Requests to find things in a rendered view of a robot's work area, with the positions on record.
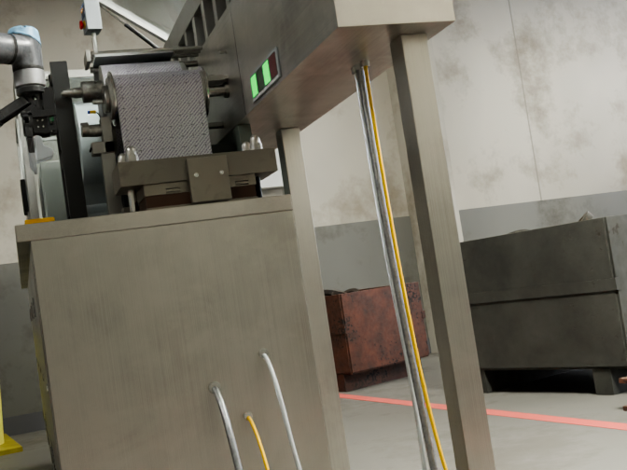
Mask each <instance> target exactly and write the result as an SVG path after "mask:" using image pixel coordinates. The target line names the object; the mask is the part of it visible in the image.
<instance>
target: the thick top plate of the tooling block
mask: <svg viewBox="0 0 627 470"><path fill-rule="evenodd" d="M222 155H226V158H227V164H228V171H229V176H233V175H242V174H251V173H254V174H255V176H259V178H260V180H263V179H265V178H267V177H268V176H270V175H271V174H273V173H275V172H277V171H278V167H277V160H276V154H275V148H274V147H273V148H262V149H253V150H244V151H233V152H224V153H215V154H204V155H195V156H185V157H175V158H166V159H147V160H137V161H128V162H118V164H117V166H116V167H115V169H114V171H113V172H112V179H113V187H114V193H115V196H121V195H128V192H127V191H128V190H132V189H136V193H137V192H138V191H139V190H140V188H141V187H142V186H144V185H153V184H162V183H171V182H180V181H188V173H187V166H186V159H194V158H203V157H212V156H222Z"/></svg>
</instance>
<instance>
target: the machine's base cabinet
mask: <svg viewBox="0 0 627 470"><path fill-rule="evenodd" d="M28 294H29V297H28V298H29V305H30V310H29V312H30V319H31V322H32V327H33V333H34V341H35V354H36V362H37V368H38V376H39V383H40V390H41V397H42V405H43V408H42V412H43V419H44V421H45V428H46V433H47V438H48V443H49V452H50V457H51V461H52V466H53V470H235V467H234V464H233V460H232V457H231V453H230V445H229V441H228V438H227V434H226V430H225V427H224V423H223V420H222V417H221V413H220V410H219V407H218V404H217V401H216V398H215V396H214V394H211V393H210V392H209V391H208V385H209V384H210V383H211V382H212V381H216V382H218V383H219V384H220V386H221V390H220V392H221V394H222V396H223V399H224V402H225V405H226V408H227V411H228V413H229V416H230V422H231V426H232V430H233V433H234V437H235V441H236V445H237V449H238V452H239V456H240V460H241V464H242V468H243V470H266V469H265V466H264V462H263V459H262V456H261V453H260V449H259V446H258V442H257V439H256V436H255V434H254V431H253V429H252V427H251V424H250V422H249V421H247V420H245V419H244V417H243V415H244V413H245V412H246V411H249V412H251V413H252V415H253V417H252V421H253V422H254V425H255V426H256V428H257V430H258V435H259V437H260V440H261V443H262V446H263V449H264V452H265V455H266V459H267V462H268V466H269V468H270V470H297V467H296V464H295V461H294V457H293V454H292V450H291V448H290V444H289V440H288V436H287V433H286V427H285V423H284V419H283V415H282V411H281V408H280V404H279V401H278V397H277V393H276V391H275V387H274V384H273V381H272V376H271V373H270V370H269V369H268V366H267V364H266V362H265V360H264V358H260V357H259V356H258V351H259V350H261V349H266V350H267V351H268V353H269V355H268V357H269V359H270V361H271V363H272V367H273V370H274V373H275V376H276V378H277V381H278V384H279V387H280V391H281V394H282V397H283V400H284V404H285V408H286V415H287V418H288V422H289V426H290V429H291V433H292V436H293V440H294V444H295V447H296V451H297V453H298V457H299V460H300V466H301V469H302V470H331V466H330V460H329V454H328V447H327V436H326V429H325V423H324V416H323V410H322V404H321V397H320V391H319V385H318V378H317V372H316V365H315V360H314V347H313V341H312V335H311V328H310V322H309V315H308V310H307V303H306V296H305V290H304V284H303V278H302V271H301V264H300V253H299V247H298V241H297V234H296V228H295V221H294V215H293V211H292V210H287V211H280V212H272V213H264V214H250V215H242V216H234V217H226V218H218V219H210V220H203V221H195V222H187V223H179V224H172V225H163V226H155V227H148V228H133V229H125V230H118V231H109V232H102V233H94V234H86V235H78V236H71V237H62V238H55V239H47V240H39V241H31V246H30V262H29V278H28Z"/></svg>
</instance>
